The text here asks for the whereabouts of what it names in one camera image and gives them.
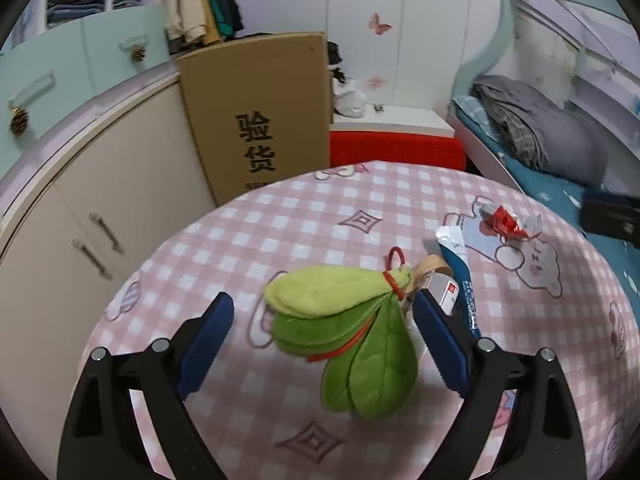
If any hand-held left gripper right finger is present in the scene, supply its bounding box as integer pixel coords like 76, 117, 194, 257
411, 290, 587, 480

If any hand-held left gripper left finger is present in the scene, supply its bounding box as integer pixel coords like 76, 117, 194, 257
56, 291, 236, 480

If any green plush leaf toy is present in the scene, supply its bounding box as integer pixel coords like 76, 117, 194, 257
262, 246, 420, 422

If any small red white box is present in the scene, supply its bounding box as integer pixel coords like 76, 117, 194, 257
417, 271, 461, 313

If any blue white toothpaste tube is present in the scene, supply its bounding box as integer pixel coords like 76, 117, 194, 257
434, 225, 481, 338

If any grey quilt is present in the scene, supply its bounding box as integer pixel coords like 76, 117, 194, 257
472, 74, 608, 183

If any crumpled red wrapper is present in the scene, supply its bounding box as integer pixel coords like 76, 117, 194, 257
474, 203, 543, 241

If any pink checked tablecloth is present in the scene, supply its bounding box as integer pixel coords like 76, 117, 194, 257
75, 160, 640, 480

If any blue checked pillow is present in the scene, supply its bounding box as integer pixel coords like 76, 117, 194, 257
450, 96, 501, 146

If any cream cabinet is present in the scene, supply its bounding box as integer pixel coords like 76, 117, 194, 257
0, 67, 218, 461

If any red bench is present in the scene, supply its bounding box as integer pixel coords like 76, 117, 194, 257
329, 130, 467, 171

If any white platform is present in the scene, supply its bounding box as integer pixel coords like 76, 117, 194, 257
330, 105, 456, 137

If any white plastic bag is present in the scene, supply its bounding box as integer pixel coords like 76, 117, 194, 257
332, 74, 368, 118

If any brown cardboard box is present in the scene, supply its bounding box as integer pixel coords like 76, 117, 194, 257
177, 31, 333, 207

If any black clothing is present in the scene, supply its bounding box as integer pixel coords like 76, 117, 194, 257
326, 40, 347, 83

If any mint drawer cabinet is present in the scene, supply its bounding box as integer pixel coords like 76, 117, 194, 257
0, 4, 181, 126

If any cream garment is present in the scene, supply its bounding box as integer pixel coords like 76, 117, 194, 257
165, 0, 221, 46

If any metal cabinet handle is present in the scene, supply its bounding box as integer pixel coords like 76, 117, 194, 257
89, 212, 125, 256
71, 239, 113, 281

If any bed frame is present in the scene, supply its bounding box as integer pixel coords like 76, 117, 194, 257
446, 110, 526, 191

